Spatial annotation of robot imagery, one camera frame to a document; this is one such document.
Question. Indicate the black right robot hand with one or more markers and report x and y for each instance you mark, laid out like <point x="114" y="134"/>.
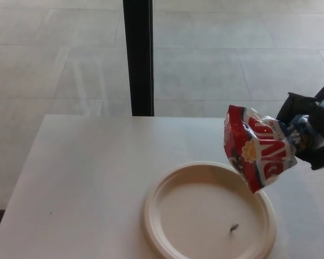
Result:
<point x="322" y="121"/>

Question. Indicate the red white blue seed bag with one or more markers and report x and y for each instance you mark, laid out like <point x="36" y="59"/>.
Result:
<point x="259" y="151"/>

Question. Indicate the beige round disposable plate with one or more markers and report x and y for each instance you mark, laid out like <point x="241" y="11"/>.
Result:
<point x="194" y="215"/>

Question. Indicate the black vertical window post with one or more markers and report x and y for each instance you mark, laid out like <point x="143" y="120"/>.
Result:
<point x="140" y="59"/>

